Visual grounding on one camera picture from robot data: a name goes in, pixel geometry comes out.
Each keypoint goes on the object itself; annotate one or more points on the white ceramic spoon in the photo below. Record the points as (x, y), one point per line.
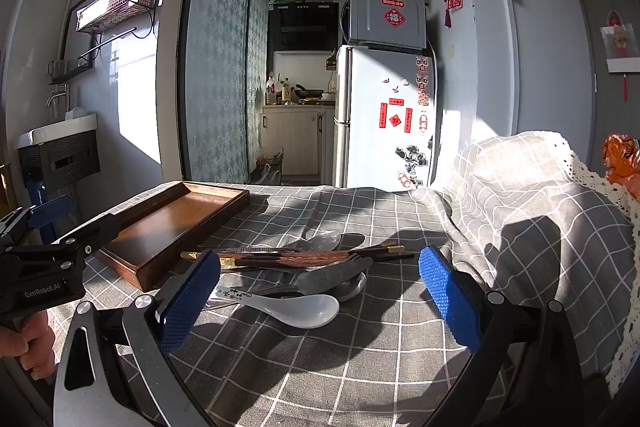
(305, 309)

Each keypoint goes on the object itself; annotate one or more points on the patterned sliding door panel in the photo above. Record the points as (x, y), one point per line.
(259, 67)
(217, 57)

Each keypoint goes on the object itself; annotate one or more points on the small wall shelf with cups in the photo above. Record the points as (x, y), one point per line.
(67, 69)

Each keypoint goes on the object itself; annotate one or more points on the orange glossy object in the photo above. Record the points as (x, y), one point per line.
(620, 162)

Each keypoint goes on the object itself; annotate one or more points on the white refrigerator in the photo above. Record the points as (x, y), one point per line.
(360, 132)

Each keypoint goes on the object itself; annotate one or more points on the cluster of condiment bottles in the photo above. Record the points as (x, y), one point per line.
(278, 92)

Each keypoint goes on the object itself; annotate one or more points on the grey microwave oven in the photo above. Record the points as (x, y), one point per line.
(370, 22)

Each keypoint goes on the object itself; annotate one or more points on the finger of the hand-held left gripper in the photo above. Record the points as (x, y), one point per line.
(92, 234)
(52, 211)

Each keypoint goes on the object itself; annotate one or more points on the beige kitchen cabinet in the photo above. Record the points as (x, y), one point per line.
(295, 137)

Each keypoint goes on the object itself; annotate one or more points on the black range hood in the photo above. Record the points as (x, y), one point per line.
(302, 27)

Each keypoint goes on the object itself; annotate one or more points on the cluster of fridge magnets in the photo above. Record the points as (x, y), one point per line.
(400, 117)

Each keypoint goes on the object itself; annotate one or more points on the metal faucet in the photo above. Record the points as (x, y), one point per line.
(56, 99)

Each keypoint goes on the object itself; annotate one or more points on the black wok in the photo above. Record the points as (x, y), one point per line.
(306, 93)

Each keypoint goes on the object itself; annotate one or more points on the white sink basin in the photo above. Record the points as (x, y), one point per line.
(55, 129)

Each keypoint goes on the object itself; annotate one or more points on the light checked lace-edged cloth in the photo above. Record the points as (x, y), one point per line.
(520, 162)

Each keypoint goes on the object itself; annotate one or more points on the wall calendar with tassel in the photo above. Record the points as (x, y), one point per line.
(620, 47)

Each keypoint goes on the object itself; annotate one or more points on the plastic bags on floor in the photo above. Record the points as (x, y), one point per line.
(270, 167)

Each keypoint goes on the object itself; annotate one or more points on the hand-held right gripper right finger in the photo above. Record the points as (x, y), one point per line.
(450, 302)

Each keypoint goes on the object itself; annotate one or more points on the grey checked tablecloth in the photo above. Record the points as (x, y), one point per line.
(350, 372)

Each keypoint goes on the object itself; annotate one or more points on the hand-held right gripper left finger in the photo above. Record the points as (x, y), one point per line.
(190, 302)

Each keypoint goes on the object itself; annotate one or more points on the brown wooden tray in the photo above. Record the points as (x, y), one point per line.
(165, 227)

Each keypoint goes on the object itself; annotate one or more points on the metal towel bar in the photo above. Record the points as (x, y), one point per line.
(107, 41)

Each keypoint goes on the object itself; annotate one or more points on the person's left hand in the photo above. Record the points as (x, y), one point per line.
(35, 339)

